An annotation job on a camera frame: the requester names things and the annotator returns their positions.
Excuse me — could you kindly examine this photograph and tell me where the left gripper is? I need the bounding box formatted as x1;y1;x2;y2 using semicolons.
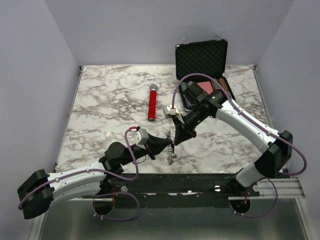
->
120;132;172;166

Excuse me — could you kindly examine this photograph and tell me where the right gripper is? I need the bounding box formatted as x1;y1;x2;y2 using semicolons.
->
172;105;209;146

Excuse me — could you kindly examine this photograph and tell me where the round metal keyring disc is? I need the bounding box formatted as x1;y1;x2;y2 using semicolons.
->
166;130;178;166

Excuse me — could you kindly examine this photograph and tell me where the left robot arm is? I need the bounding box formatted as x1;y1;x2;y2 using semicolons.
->
17;132;173;220

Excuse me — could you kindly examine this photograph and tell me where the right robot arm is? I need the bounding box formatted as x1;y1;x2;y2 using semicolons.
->
169;83;293;196

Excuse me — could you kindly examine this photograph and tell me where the red glitter microphone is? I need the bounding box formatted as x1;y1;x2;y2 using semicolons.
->
147;84;158;122

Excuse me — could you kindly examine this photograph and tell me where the pink playing card deck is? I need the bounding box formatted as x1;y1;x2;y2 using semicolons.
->
197;81;214;94

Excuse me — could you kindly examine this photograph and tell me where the brown poker chip stack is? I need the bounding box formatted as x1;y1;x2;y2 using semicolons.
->
217;77;231;94

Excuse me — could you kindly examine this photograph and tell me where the black poker chip case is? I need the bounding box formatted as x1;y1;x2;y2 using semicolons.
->
175;38;236;100

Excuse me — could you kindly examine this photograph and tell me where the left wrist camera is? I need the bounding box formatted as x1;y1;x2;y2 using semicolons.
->
133;128;149;145

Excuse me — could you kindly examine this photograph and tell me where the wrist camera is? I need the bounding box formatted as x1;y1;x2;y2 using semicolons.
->
133;128;149;145
163;105;185;124

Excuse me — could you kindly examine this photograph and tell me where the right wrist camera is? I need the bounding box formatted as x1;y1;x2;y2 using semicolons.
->
163;105;185;124

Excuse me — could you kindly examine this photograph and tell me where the black front mounting rail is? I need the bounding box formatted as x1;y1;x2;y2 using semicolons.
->
95;173;260;209

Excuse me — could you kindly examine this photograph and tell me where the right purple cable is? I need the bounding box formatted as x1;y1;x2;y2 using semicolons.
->
171;72;308;218

